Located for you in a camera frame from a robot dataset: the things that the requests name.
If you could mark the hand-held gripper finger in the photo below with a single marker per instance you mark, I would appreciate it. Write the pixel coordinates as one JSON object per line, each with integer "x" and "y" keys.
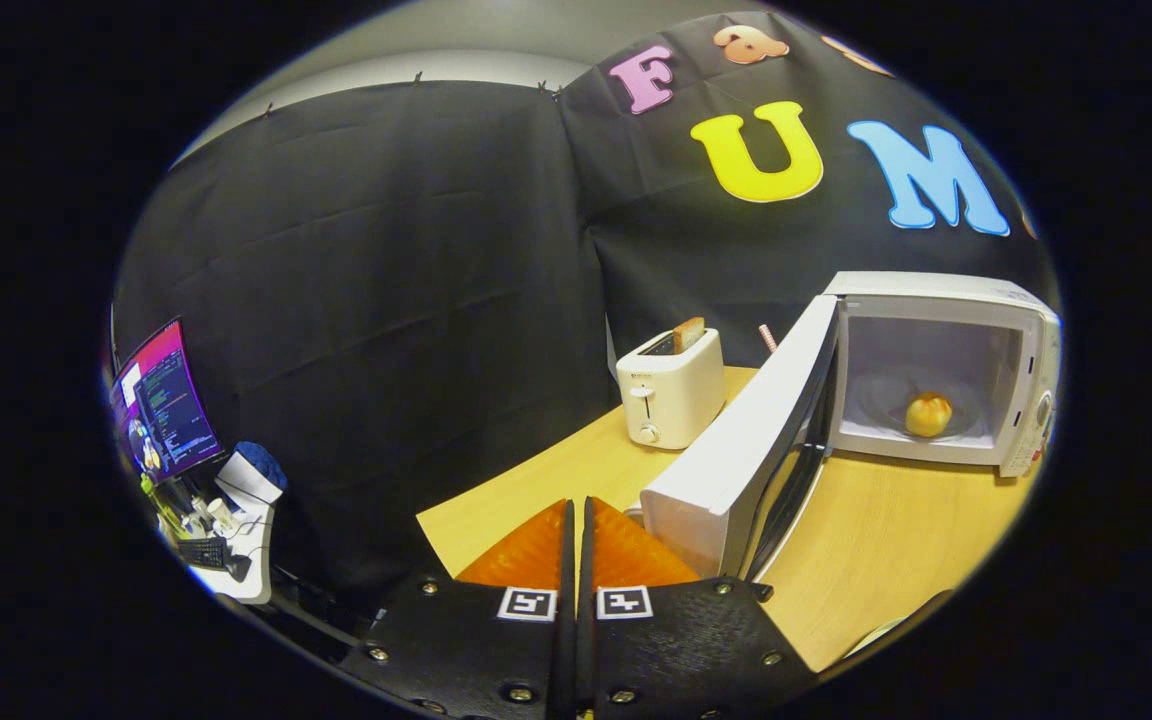
{"x": 564, "y": 660}
{"x": 587, "y": 660}

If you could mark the white microwave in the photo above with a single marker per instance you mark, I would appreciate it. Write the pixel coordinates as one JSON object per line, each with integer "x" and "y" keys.
{"x": 736, "y": 450}

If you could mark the golden bread roll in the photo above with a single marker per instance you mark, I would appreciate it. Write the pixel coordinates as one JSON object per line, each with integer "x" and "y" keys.
{"x": 928, "y": 415}

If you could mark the cream toaster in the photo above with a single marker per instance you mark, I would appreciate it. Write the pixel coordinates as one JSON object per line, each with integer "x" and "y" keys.
{"x": 676, "y": 395}

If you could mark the white plate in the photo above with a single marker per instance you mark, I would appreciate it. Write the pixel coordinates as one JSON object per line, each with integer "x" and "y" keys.
{"x": 876, "y": 637}

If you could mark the white side desk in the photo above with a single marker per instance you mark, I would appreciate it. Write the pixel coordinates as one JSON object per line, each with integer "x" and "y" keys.
{"x": 254, "y": 582}

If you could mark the black computer mouse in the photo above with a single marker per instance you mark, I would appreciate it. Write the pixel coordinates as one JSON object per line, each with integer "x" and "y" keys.
{"x": 238, "y": 568}

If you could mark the toast slice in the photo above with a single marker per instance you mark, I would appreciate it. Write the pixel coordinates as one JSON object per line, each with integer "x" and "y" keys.
{"x": 689, "y": 333}

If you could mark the pink striped straw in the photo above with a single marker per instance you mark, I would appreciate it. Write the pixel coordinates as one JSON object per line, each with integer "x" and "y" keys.
{"x": 768, "y": 338}

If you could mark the black keyboard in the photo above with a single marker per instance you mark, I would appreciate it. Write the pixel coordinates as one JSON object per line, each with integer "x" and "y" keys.
{"x": 201, "y": 552}

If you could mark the computer monitor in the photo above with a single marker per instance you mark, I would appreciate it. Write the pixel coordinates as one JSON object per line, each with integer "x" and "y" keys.
{"x": 171, "y": 400}

